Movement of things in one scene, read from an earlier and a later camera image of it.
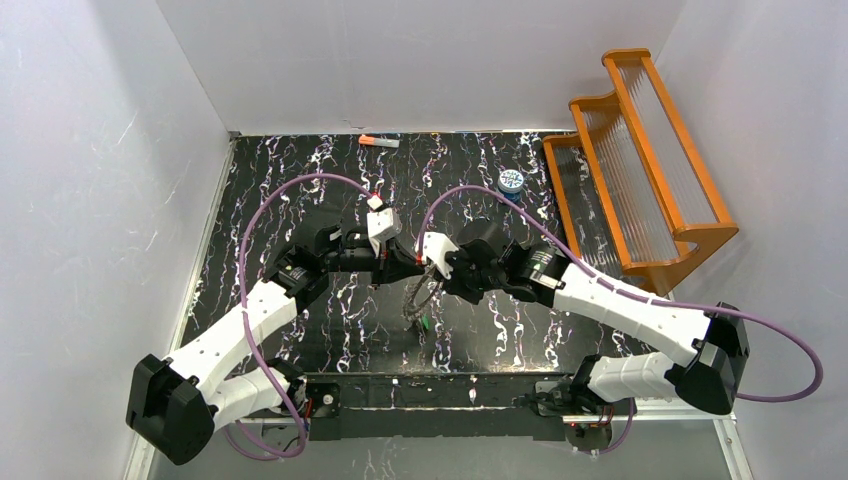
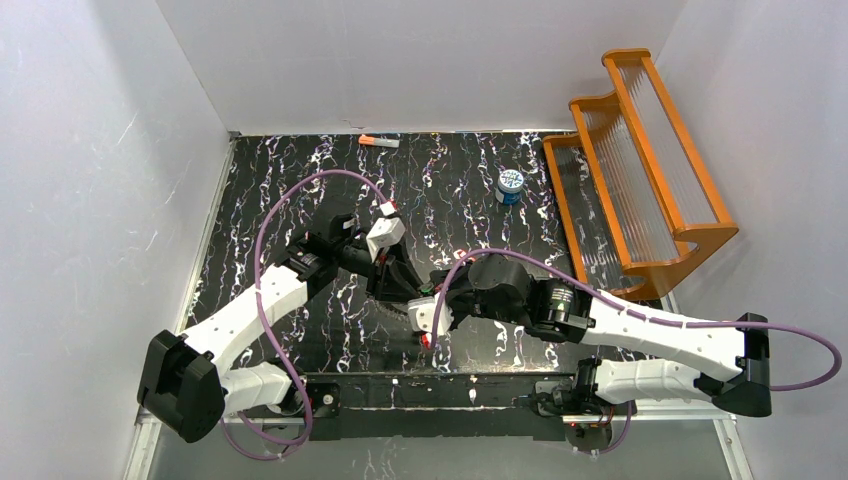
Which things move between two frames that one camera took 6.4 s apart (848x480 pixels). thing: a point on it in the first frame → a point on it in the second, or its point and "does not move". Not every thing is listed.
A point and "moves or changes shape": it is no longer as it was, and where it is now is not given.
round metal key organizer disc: x=423 y=291 moves or changes shape
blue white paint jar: x=510 y=183 does not move
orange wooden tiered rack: x=635 y=202 does not move
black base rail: x=381 y=406 does not move
